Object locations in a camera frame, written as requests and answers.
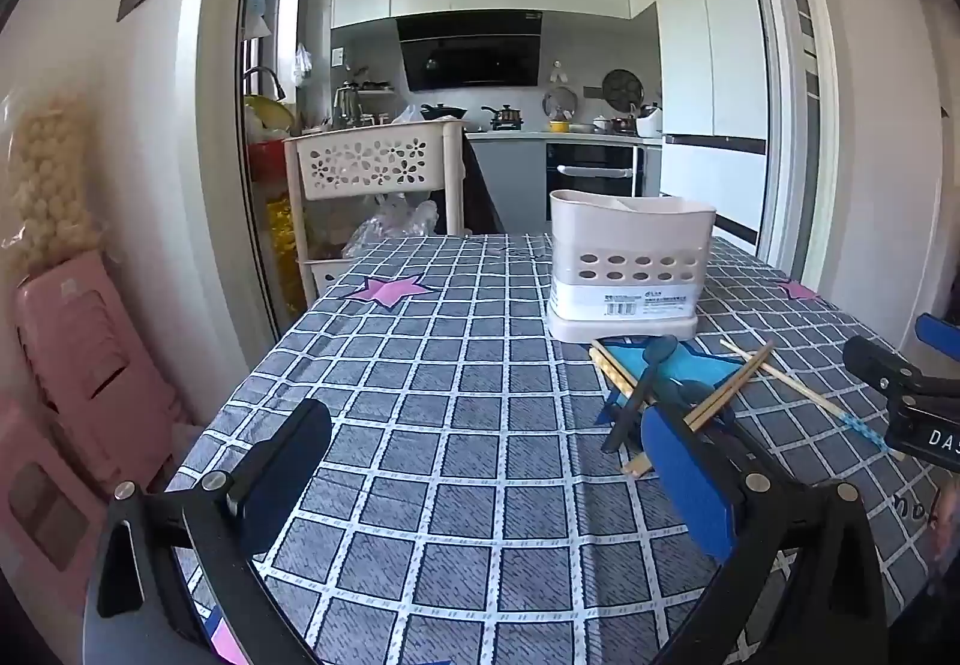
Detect wooden chopstick blue patterned end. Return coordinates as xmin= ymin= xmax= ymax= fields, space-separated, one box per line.
xmin=720 ymin=337 xmax=906 ymax=460

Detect bag of white balls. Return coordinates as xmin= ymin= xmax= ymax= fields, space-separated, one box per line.
xmin=7 ymin=95 xmax=106 ymax=269

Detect person's right forearm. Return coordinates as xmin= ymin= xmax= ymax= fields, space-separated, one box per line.
xmin=926 ymin=485 xmax=960 ymax=606

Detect white refrigerator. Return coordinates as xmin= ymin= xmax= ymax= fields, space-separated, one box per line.
xmin=649 ymin=0 xmax=773 ymax=254

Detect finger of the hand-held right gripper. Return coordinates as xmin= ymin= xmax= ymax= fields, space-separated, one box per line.
xmin=842 ymin=335 xmax=931 ymax=413
xmin=915 ymin=312 xmax=960 ymax=357

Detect yellow bottles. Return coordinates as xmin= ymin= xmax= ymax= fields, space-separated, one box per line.
xmin=266 ymin=192 xmax=302 ymax=306

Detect sliding door frame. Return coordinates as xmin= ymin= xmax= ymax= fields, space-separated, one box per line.
xmin=754 ymin=0 xmax=845 ymax=276

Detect steel kitchen faucet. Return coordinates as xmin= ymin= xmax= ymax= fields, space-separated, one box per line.
xmin=244 ymin=65 xmax=286 ymax=104

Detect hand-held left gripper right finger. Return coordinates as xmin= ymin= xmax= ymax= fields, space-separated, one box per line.
xmin=640 ymin=401 xmax=891 ymax=665

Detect round dark hanging pan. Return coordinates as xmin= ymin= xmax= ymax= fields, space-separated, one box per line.
xmin=602 ymin=69 xmax=644 ymax=110

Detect black range hood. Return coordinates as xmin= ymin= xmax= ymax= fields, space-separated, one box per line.
xmin=396 ymin=11 xmax=543 ymax=92

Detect clear plastic bag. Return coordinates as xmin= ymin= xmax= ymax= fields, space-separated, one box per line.
xmin=341 ymin=196 xmax=440 ymax=261

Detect white plastic utensil holder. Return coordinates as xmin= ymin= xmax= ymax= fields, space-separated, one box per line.
xmin=546 ymin=189 xmax=717 ymax=342

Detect black built-in oven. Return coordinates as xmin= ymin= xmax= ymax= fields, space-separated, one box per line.
xmin=545 ymin=140 xmax=646 ymax=231

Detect dark spoon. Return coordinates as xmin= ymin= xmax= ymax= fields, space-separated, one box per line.
xmin=660 ymin=376 xmax=736 ymax=426
xmin=601 ymin=335 xmax=676 ymax=452

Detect grey kitchen counter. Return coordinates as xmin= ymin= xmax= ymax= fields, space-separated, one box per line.
xmin=463 ymin=129 xmax=665 ymax=237

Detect steel kettle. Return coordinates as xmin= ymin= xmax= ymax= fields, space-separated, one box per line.
xmin=334 ymin=84 xmax=365 ymax=128

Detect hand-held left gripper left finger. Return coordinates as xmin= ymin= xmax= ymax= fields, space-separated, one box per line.
xmin=82 ymin=397 xmax=335 ymax=665

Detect yellow-green plastic basin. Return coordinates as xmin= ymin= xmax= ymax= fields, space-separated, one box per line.
xmin=244 ymin=95 xmax=293 ymax=130

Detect white flower-cutout storage cart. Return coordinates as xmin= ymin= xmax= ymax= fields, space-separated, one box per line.
xmin=283 ymin=119 xmax=467 ymax=306

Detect grey checked star tablecloth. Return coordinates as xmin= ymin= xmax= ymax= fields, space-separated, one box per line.
xmin=161 ymin=231 xmax=947 ymax=665

